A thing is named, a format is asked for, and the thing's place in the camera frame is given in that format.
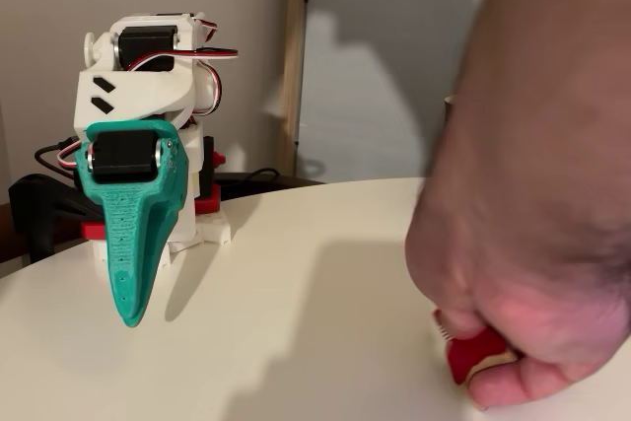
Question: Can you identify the red object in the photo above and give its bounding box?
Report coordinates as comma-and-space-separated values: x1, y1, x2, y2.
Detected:
432, 309, 519, 386

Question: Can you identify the person's bare forearm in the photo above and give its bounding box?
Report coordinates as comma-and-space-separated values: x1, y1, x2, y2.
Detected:
456, 0, 631, 111

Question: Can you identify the person's bare hand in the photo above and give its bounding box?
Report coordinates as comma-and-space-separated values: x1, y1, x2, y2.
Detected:
403, 75, 631, 412

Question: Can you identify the black clamp red knob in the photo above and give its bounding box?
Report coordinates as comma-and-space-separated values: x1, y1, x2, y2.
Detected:
194, 136, 227, 215

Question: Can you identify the black clamp red pad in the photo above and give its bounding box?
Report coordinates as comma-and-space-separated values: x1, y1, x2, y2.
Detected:
8, 173, 107, 264

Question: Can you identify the dark brown chair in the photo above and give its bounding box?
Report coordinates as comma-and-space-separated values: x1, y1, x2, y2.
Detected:
216, 170, 326, 195
0, 201, 31, 264

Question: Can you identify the frosted panel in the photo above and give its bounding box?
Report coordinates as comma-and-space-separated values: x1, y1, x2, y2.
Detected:
295, 0, 500, 185

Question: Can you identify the red white black servo cable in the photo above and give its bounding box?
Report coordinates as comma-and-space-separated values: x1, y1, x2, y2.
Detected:
194, 59, 223, 119
56, 137, 93, 172
125, 21, 240, 72

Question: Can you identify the black USB cable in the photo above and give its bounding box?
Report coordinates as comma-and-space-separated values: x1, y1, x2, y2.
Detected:
34, 137, 89, 190

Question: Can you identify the black power cable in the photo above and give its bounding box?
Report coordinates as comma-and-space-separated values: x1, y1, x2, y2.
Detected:
219, 168, 282, 185

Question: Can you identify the light wooden post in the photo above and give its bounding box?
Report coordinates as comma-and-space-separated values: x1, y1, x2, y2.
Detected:
277, 0, 313, 178

